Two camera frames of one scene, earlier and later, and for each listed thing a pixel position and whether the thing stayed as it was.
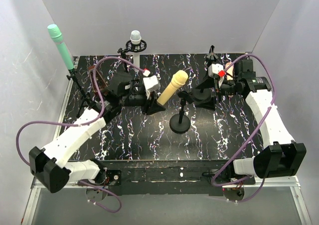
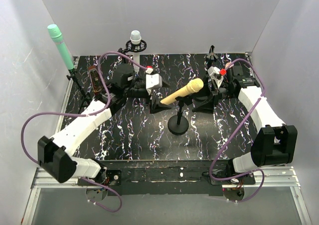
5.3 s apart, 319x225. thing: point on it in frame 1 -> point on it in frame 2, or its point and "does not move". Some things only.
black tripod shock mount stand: x=132 y=48 does not move
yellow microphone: x=179 y=79 -> x=194 y=85
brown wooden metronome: x=101 y=84 does not move
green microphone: x=56 y=36 does not move
